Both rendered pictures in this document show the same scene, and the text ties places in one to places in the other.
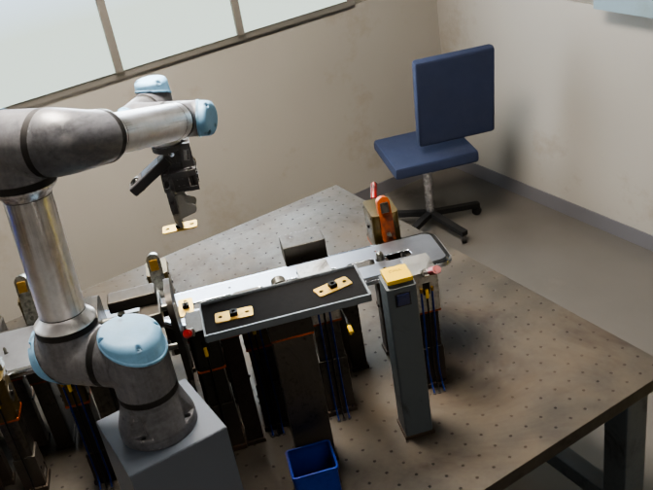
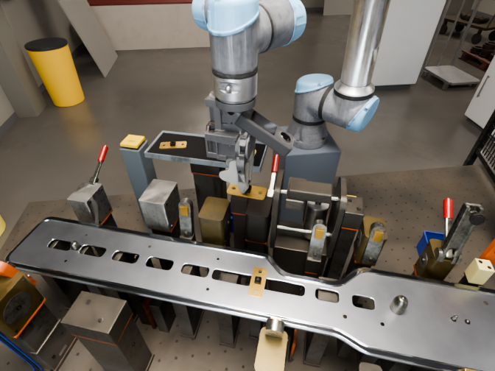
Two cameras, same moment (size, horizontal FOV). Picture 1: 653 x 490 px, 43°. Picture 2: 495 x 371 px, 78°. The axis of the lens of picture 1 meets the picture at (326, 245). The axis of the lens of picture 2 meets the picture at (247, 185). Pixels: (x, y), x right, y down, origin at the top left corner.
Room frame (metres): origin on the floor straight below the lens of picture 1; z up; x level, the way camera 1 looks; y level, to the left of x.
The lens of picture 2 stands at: (2.27, 0.51, 1.70)
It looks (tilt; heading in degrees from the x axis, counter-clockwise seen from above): 41 degrees down; 200
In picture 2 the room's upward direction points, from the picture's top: straight up
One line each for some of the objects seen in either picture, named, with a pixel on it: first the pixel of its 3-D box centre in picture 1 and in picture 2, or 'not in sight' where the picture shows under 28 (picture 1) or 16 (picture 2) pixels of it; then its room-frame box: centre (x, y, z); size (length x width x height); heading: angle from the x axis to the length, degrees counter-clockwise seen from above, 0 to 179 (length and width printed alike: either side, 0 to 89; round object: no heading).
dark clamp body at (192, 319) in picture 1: (217, 386); (258, 242); (1.65, 0.32, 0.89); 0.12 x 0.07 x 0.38; 8
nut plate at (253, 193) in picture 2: (179, 225); (247, 189); (1.81, 0.34, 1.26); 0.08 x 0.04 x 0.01; 96
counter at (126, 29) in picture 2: not in sight; (152, 22); (-2.89, -3.24, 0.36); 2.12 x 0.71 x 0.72; 118
